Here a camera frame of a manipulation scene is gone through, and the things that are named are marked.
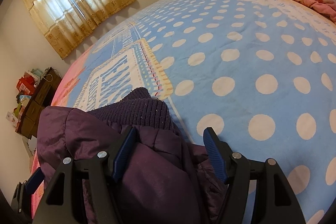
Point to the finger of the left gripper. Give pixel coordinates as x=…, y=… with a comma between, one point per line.
x=35, y=180

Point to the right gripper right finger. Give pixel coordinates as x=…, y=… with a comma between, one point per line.
x=275, y=201

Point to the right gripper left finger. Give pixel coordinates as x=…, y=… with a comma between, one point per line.
x=97, y=180

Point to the purple quilted jacket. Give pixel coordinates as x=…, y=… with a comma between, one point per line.
x=167, y=181

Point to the white greeting card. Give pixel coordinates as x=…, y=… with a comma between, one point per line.
x=12, y=119

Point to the brown wooden desk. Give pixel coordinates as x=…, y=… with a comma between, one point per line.
x=42, y=97

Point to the red gift box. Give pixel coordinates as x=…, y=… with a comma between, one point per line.
x=26, y=85

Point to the pink and blue bedspread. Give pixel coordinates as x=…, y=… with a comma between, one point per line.
x=261, y=73

